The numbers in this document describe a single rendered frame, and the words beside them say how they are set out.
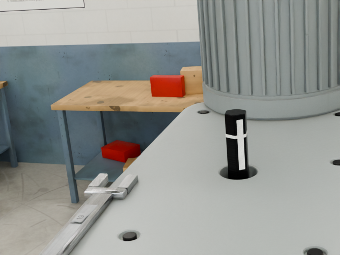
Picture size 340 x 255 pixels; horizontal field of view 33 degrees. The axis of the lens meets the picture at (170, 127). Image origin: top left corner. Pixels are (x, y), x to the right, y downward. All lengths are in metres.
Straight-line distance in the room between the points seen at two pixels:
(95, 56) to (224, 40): 4.68
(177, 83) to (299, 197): 4.01
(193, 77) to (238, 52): 3.85
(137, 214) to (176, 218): 0.04
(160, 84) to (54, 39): 1.38
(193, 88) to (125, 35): 0.96
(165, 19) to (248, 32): 4.37
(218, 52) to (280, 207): 0.28
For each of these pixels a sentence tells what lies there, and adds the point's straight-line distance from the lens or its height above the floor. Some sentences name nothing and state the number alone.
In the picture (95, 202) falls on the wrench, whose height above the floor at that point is 1.90.
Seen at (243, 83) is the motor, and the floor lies 1.94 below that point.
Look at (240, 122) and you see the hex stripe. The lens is 0.54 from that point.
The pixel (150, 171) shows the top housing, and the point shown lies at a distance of 0.59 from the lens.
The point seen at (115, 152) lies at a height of 0.32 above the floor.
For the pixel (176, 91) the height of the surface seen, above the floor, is 0.93.
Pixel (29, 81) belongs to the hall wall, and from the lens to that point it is 5.78.
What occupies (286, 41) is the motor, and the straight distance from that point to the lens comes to 0.69.
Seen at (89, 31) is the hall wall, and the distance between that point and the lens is 5.35.
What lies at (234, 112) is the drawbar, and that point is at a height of 1.95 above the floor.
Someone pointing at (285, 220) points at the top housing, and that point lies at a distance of 0.48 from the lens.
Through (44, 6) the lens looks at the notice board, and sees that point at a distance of 5.52.
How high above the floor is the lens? 2.12
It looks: 19 degrees down
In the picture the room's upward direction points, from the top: 5 degrees counter-clockwise
